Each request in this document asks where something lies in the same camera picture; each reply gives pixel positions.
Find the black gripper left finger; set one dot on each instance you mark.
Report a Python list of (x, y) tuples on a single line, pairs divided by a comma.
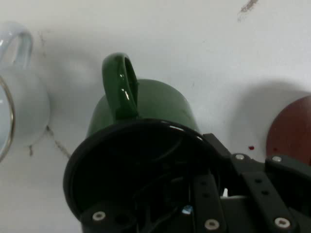
[(209, 206)]

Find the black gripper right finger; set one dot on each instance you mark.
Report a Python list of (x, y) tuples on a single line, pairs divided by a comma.
[(267, 189)]

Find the green enamel mug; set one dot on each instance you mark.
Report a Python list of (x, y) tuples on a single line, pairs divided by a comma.
[(155, 104)]

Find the brown wooden mug tree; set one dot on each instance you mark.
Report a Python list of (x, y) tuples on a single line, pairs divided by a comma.
[(294, 126)]

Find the white enamel mug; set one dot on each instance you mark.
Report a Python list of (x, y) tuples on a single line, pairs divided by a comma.
[(29, 102)]

